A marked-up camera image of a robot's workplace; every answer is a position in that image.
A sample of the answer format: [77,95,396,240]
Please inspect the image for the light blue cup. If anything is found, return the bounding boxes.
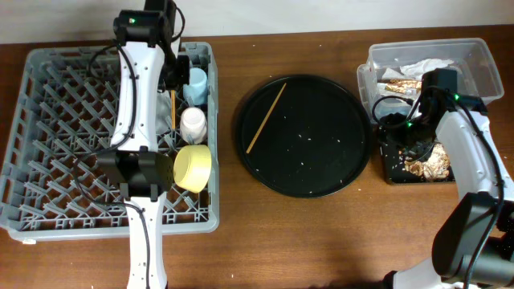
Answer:
[183,67,208,106]

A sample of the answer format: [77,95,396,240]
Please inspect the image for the grey round plate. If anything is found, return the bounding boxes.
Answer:
[155,91,171,135]

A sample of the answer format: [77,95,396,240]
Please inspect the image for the brown food scraps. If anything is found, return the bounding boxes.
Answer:
[402,143,451,182]

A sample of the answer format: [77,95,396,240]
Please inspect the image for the gold foil wrapper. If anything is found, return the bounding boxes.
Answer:
[377,79,422,96]

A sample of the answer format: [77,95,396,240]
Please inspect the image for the pink cup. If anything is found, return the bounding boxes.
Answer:
[179,107,207,145]

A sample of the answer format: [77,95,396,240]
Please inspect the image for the white napkin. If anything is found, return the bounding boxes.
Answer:
[377,59,454,99]

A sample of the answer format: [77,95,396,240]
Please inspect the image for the yellow bowl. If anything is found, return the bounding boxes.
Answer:
[173,144,212,193]

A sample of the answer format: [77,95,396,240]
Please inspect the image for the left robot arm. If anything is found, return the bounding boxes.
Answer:
[97,0,189,288]

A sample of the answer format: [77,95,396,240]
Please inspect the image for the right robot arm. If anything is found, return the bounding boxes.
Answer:
[376,68,513,288]

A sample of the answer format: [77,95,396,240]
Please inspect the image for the grey dishwasher rack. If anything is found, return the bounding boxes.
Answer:
[0,42,221,242]

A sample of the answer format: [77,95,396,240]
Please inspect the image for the black rectangular tray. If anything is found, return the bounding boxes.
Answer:
[377,127,455,185]

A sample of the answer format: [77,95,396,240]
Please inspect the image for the clear plastic bin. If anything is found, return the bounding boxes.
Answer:
[357,38,504,118]

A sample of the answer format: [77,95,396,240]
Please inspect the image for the round black tray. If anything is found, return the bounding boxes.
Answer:
[234,75,373,198]

